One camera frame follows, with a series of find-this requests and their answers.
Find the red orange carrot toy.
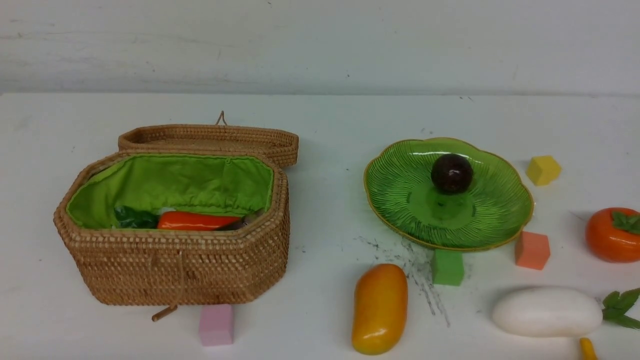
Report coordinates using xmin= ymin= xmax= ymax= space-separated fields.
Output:
xmin=156 ymin=210 xmax=242 ymax=231

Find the pink foam block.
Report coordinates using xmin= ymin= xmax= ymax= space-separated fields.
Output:
xmin=198 ymin=304 xmax=234 ymax=347

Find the orange persimmon toy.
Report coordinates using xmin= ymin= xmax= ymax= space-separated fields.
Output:
xmin=585 ymin=207 xmax=640 ymax=264

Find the dark purple round fruit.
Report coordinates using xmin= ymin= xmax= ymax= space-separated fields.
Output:
xmin=430 ymin=153 xmax=474 ymax=195

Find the green foam cube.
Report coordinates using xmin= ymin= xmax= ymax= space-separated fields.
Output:
xmin=430 ymin=249 xmax=466 ymax=287

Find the green glass leaf plate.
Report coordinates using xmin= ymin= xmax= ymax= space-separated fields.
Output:
xmin=363 ymin=137 xmax=535 ymax=252

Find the woven rattan basket lid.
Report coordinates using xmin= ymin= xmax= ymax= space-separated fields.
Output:
xmin=118 ymin=112 xmax=299 ymax=169

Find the purple eggplant toy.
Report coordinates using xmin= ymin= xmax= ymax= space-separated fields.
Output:
xmin=217 ymin=208 xmax=265 ymax=231

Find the woven rattan basket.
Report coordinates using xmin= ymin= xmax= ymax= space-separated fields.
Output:
xmin=53 ymin=150 xmax=291 ymax=321

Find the orange foam cube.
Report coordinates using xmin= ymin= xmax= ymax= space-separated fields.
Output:
xmin=514 ymin=231 xmax=551 ymax=271

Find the white radish toy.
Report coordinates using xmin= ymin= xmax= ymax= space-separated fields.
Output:
xmin=491 ymin=285 xmax=639 ymax=338

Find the yellow foam cube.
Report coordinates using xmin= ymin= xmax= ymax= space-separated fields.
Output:
xmin=525 ymin=155 xmax=562 ymax=187

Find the yellow orange mango toy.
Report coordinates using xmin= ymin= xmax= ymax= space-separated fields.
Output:
xmin=350 ymin=263 xmax=409 ymax=356

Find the yellow banana toy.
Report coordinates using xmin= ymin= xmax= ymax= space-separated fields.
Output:
xmin=579 ymin=337 xmax=599 ymax=360

